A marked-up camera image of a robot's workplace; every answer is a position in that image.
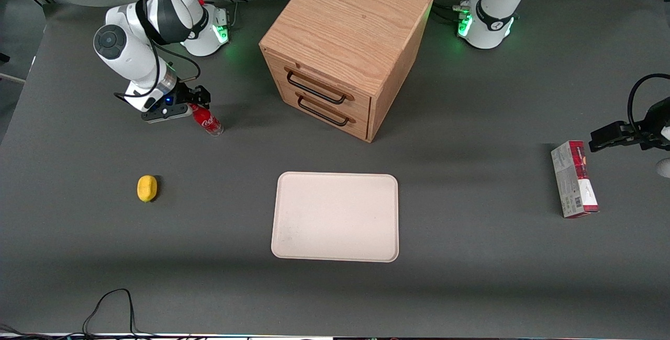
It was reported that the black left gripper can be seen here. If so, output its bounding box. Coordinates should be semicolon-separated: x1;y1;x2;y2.
589;97;670;152

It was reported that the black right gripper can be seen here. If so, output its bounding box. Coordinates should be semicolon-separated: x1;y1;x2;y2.
169;84;211;108

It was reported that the red coke bottle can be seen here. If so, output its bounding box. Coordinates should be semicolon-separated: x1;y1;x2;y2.
189;104;224;137

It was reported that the beige rectangular tray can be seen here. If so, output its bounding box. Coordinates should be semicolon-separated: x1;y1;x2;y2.
271;172;400;263

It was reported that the red white carton box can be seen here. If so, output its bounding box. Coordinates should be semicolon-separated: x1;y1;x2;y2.
551;140;600;219

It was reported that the yellow lemon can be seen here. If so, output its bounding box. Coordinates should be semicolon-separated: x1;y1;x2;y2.
137;175;158;203

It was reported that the wooden drawer cabinet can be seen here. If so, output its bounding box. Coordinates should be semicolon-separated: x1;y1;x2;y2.
259;0;434;143

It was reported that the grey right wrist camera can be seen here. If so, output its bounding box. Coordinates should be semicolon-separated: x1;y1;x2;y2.
141;103;194;123

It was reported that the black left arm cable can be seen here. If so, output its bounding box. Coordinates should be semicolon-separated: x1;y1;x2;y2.
627;73;670;132

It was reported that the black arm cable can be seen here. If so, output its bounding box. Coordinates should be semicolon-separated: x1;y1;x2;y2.
627;73;670;132
114;0;202;103

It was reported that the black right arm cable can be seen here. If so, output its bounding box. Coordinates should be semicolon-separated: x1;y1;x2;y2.
114;0;202;103

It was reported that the black drawer handle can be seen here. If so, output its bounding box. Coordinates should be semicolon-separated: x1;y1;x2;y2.
286;70;348;105
297;95;350;127

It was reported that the black table cable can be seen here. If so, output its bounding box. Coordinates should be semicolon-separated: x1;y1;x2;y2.
0;288;163;340

